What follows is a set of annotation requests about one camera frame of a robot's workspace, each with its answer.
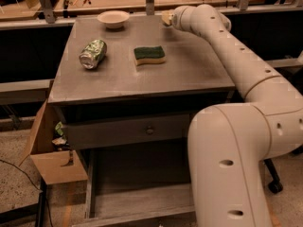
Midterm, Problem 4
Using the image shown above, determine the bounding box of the black office chair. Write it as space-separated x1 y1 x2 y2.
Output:
264 145 303 194

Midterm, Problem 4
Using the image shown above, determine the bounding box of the open grey middle drawer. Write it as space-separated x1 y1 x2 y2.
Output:
73 138 196 227

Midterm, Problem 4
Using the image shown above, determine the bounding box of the crushed green soda can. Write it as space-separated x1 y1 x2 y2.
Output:
79 39 107 70

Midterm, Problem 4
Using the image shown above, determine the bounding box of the brown cardboard box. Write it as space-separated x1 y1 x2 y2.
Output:
18 79 89 185

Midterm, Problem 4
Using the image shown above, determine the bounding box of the black floor cable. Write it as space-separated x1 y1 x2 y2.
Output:
0 158 55 227

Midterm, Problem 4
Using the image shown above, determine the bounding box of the green yellow sponge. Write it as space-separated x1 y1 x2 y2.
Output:
134 46 166 65

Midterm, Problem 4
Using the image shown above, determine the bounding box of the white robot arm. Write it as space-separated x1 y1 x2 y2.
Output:
162 5 303 227

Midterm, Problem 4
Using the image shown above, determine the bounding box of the closed grey top drawer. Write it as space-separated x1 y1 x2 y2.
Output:
63 113 190 149

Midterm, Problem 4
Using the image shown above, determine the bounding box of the grey wooden drawer cabinet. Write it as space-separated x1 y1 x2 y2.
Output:
47 13 237 227

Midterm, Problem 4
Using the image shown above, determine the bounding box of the white ceramic bowl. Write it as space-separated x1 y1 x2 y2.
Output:
98 10 130 29

